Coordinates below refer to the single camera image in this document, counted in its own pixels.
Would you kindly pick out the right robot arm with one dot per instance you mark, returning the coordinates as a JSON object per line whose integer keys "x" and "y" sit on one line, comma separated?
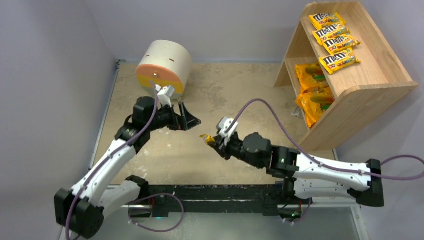
{"x": 306, "y": 176}

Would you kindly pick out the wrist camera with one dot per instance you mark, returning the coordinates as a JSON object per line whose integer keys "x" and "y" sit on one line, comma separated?
{"x": 226, "y": 128}
{"x": 164, "y": 94}

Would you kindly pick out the yellow m&m pack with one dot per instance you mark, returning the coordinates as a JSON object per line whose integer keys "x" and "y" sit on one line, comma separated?
{"x": 337, "y": 61}
{"x": 208, "y": 139}

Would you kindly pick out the round pastel drawer cabinet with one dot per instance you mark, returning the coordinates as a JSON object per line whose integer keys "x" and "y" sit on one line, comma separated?
{"x": 165, "y": 63}

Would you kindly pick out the yellow candy pack horizontal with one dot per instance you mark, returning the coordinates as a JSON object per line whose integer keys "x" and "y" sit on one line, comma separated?
{"x": 329, "y": 32}

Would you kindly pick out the yellow candy pack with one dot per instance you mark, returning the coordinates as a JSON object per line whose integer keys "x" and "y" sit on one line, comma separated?
{"x": 321, "y": 20}
{"x": 340, "y": 43}

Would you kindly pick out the yellow M&M pack front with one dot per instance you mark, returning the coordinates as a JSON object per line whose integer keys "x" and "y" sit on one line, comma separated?
{"x": 208, "y": 139}

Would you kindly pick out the large orange candy bag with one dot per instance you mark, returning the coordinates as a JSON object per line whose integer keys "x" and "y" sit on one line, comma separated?
{"x": 311, "y": 77}
{"x": 314, "y": 104}

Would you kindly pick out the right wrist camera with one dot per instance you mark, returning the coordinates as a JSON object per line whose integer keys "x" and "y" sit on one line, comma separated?
{"x": 226, "y": 128}

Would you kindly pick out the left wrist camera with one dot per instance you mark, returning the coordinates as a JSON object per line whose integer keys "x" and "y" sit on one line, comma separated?
{"x": 164, "y": 94}

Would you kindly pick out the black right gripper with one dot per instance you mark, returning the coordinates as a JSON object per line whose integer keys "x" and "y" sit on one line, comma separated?
{"x": 220, "y": 144}

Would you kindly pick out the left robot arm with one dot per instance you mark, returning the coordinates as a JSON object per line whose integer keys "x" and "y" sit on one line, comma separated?
{"x": 83, "y": 208}

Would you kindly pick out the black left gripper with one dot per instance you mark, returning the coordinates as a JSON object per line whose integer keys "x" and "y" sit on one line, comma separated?
{"x": 178, "y": 117}

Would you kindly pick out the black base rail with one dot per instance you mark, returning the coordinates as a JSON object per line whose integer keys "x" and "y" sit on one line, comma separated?
{"x": 266, "y": 199}

